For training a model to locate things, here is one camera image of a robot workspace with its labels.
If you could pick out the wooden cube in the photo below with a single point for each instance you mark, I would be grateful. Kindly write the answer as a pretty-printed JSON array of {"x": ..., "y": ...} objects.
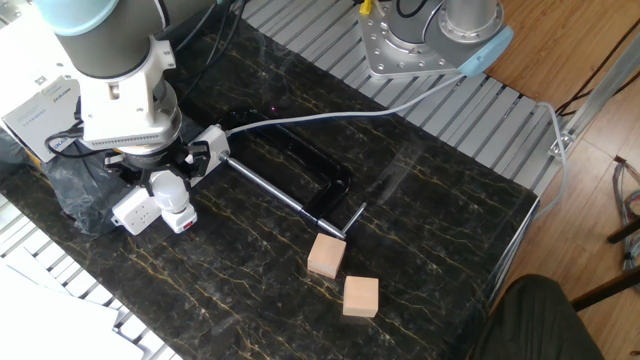
[
  {"x": 326, "y": 256},
  {"x": 361, "y": 297}
]

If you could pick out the aluminium frame rail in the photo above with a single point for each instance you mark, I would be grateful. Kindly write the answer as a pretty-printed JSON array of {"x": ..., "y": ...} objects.
[{"x": 595, "y": 90}]

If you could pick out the white blue cardboard box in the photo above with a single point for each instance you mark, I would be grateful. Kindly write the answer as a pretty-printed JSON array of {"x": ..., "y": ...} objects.
[{"x": 37, "y": 117}]

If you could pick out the black plastic wrapped package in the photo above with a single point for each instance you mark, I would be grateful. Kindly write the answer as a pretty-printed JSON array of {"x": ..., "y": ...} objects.
[{"x": 75, "y": 195}]

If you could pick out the dark trousered person leg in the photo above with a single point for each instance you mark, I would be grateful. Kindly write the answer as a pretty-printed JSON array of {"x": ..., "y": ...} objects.
[{"x": 535, "y": 325}]

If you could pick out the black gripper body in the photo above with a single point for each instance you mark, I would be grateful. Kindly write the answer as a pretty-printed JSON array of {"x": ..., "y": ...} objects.
[{"x": 150, "y": 160}]

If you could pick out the dark wooden stool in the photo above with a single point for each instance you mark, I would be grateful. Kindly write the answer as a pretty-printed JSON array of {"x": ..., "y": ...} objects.
[{"x": 600, "y": 292}]

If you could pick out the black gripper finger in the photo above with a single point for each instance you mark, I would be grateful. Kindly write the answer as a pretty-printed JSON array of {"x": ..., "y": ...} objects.
[
  {"x": 197, "y": 157},
  {"x": 127, "y": 172}
]

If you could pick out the white light bulb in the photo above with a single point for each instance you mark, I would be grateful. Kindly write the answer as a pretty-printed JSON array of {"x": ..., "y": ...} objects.
[{"x": 171, "y": 192}]

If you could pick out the black C-clamp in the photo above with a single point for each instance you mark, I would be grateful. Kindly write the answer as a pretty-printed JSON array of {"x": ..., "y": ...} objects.
[{"x": 335, "y": 187}]

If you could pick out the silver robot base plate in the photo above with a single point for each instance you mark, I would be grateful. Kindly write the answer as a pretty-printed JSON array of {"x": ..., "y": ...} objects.
[{"x": 395, "y": 57}]

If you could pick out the yellow plug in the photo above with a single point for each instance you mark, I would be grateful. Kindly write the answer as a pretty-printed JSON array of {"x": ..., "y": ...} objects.
[{"x": 366, "y": 7}]

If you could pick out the white paper sheets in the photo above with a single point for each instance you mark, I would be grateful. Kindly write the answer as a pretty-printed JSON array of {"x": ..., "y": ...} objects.
[{"x": 50, "y": 325}]

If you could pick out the white power strip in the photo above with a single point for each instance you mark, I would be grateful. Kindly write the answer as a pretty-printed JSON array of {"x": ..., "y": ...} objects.
[{"x": 132, "y": 215}]

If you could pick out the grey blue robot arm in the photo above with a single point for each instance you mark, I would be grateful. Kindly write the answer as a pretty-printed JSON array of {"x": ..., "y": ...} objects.
[{"x": 120, "y": 75}]

